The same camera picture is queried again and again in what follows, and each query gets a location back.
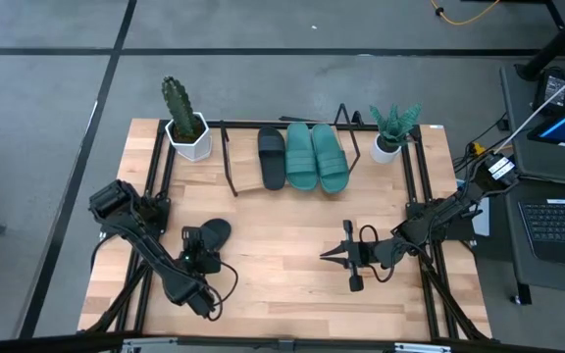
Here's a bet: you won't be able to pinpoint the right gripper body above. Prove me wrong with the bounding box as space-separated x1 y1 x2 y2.
342 219 402 293

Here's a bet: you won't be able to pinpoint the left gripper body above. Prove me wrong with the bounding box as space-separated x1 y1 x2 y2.
179 237 224 277

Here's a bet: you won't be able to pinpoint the black rubber slide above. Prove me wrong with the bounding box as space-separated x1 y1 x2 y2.
256 126 287 191
198 218 232 252

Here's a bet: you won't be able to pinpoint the teal rubber slide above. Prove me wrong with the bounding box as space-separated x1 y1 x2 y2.
284 122 319 192
310 123 351 195

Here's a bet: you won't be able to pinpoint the white hexagonal plant pot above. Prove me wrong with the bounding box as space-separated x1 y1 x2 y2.
164 111 213 163

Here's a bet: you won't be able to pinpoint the white round plant pot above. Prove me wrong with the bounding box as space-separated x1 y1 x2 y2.
369 132 402 165

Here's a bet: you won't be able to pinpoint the tall green cactus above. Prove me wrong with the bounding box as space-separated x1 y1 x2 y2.
161 76 200 141

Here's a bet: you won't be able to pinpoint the green leafy artificial plant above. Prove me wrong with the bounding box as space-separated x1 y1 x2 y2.
369 102 424 148

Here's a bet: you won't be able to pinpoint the black laptop keyboard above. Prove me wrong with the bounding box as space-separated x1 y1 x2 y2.
505 188 565 295

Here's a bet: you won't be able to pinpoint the black power adapter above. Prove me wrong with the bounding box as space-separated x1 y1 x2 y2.
532 68 565 114

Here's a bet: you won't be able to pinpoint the black stand leg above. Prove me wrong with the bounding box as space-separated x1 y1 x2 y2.
515 0 565 82

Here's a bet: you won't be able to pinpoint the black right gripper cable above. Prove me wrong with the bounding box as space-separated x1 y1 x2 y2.
359 224 397 284

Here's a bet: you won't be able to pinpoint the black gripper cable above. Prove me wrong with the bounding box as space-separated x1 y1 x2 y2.
207 261 240 323
359 224 397 284

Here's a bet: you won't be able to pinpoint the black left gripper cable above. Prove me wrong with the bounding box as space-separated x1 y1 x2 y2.
207 261 240 323

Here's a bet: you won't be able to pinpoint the black aluminium table frame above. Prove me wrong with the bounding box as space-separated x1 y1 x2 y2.
78 117 492 344

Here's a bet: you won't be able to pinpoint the black wire shelf, wooden board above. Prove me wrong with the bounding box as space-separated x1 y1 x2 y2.
219 101 364 198

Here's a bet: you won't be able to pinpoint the white cable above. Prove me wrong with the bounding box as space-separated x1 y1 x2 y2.
497 58 565 153

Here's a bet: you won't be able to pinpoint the yellow floor cable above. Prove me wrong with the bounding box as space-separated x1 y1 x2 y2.
429 0 502 26

